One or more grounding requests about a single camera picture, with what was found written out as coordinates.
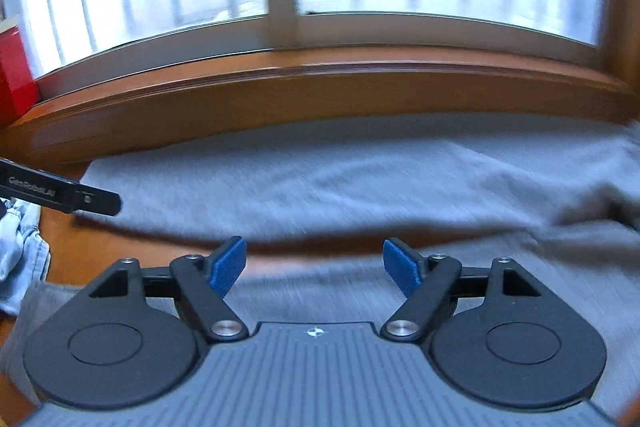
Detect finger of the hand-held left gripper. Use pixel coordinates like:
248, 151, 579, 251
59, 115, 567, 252
74, 186, 124, 216

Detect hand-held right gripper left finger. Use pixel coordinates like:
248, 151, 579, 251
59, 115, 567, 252
85, 236, 251, 342

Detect wooden window sill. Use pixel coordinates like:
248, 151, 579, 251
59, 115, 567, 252
0, 49, 640, 180

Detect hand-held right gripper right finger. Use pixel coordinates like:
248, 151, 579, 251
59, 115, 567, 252
381, 237, 548, 342

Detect white and blue patterned cloth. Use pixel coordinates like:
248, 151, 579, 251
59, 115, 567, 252
0, 197, 51, 318

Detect grey fleece-lined pants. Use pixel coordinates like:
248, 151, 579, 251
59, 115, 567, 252
0, 119, 640, 427

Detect red box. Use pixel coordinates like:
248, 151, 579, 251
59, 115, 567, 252
0, 19, 42, 128

